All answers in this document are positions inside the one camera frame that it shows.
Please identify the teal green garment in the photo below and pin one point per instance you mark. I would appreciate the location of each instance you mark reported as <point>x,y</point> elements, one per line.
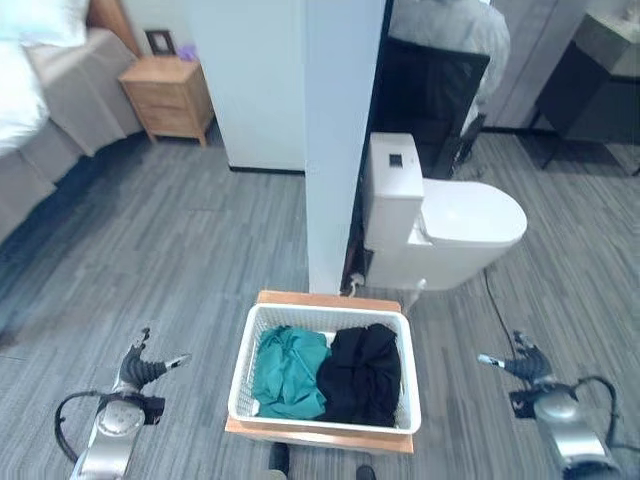
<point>292,372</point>

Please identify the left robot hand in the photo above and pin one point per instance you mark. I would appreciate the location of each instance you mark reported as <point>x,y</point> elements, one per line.
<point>136,366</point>

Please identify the dark picture frame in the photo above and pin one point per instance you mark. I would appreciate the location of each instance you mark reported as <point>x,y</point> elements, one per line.
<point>159,42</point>

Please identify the white toilet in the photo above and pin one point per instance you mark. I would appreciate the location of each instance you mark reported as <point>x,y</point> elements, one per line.
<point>430,220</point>

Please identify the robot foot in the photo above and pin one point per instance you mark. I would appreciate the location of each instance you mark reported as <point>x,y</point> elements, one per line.
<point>279,457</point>
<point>366,472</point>

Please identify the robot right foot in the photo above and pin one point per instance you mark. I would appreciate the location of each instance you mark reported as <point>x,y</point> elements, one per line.
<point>366,472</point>

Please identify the black garment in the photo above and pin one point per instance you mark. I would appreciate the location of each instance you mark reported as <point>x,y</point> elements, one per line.
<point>361,375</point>

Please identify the small purple object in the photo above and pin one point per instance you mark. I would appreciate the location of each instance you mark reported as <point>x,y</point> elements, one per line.
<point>187,52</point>

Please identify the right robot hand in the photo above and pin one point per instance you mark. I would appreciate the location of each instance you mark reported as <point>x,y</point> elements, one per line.
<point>529,364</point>

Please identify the black mesh hamper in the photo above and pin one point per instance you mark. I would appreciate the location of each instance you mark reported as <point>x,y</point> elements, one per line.
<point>430,102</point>

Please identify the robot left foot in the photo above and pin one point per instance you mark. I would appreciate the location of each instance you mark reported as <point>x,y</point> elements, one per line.
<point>279,457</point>

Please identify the bed with white bedding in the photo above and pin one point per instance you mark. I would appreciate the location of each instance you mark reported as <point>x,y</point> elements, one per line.
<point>45,110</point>

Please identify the white partition panel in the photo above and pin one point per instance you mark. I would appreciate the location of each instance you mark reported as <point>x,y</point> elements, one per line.
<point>295,115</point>

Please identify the grey cloth pile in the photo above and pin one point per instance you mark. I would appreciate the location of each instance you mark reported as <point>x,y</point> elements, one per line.
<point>452,27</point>

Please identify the white plastic laundry basket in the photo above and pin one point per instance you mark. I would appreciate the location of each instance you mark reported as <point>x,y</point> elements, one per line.
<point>325,367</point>

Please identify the dark vanity cabinet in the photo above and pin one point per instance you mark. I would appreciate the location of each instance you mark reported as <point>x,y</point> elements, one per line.
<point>585,85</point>

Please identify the wooden nightstand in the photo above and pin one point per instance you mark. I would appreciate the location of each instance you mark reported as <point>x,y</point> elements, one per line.
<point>167,97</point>

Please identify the wooden stool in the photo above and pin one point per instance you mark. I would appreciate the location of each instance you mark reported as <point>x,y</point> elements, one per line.
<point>320,440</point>

